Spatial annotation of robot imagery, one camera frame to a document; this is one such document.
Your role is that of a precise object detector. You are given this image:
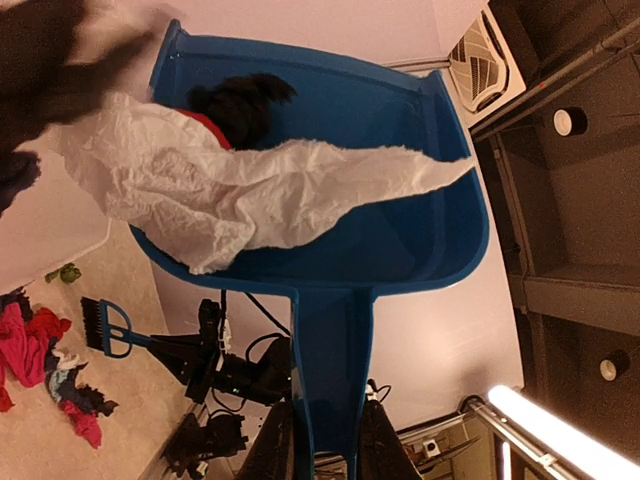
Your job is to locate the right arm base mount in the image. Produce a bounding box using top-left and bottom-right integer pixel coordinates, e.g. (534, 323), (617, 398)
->
(162, 409), (248, 479)

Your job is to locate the white paper scrap long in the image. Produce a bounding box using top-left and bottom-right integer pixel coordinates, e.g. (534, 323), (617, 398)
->
(58, 92), (473, 274)

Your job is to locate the small red paper scrap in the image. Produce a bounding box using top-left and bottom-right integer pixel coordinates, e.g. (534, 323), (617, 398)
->
(178, 109), (232, 150)

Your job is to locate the ceiling air vent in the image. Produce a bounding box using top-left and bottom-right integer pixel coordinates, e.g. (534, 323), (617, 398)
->
(448, 7), (526, 124)

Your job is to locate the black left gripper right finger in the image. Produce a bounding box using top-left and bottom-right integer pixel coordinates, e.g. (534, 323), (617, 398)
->
(357, 400), (420, 480)

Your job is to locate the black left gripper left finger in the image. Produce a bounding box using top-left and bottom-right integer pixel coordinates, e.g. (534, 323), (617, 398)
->
(235, 401), (295, 480)

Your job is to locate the ceiling tube light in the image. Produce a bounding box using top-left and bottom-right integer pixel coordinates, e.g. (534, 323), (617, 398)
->
(488, 385), (639, 479)

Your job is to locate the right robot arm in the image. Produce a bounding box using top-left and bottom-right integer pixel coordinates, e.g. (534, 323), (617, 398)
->
(147, 334), (291, 406)

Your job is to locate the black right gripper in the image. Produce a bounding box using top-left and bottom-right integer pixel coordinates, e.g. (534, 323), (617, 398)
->
(149, 334), (224, 403)

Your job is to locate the white plastic trash bin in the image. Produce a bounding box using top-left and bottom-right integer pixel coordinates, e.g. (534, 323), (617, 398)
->
(1, 129), (111, 294)

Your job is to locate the blue dustpan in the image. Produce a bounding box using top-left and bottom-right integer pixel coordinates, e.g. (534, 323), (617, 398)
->
(134, 21), (489, 479)

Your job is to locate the blue hand brush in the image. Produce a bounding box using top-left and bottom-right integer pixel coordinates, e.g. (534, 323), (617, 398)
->
(80, 297), (152, 359)

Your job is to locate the black paper scrap bottom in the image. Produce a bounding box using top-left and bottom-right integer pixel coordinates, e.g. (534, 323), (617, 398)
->
(187, 73), (297, 150)

